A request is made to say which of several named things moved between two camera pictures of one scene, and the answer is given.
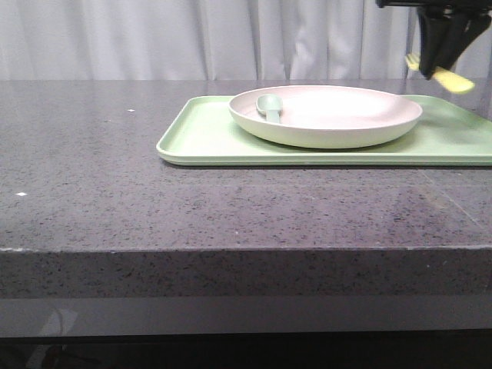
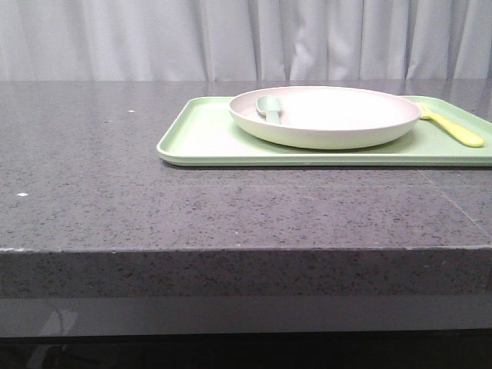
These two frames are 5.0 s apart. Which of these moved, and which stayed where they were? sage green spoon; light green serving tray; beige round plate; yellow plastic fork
Moved: yellow plastic fork
Stayed: light green serving tray; beige round plate; sage green spoon
